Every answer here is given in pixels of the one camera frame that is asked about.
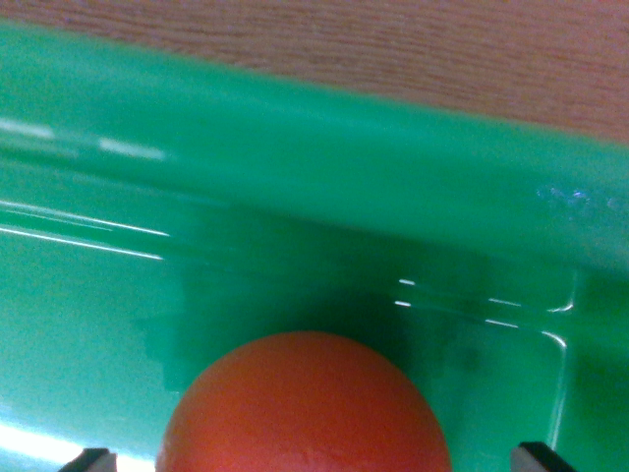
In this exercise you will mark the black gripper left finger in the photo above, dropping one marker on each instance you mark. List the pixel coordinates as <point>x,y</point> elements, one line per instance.
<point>93,462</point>

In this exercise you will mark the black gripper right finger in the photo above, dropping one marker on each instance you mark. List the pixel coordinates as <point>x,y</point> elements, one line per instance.
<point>535,459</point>

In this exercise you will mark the green plastic bin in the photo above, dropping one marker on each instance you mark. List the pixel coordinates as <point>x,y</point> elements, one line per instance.
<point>295,196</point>

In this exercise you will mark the orange fruit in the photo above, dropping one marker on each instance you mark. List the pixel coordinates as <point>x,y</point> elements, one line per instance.
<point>303,408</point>

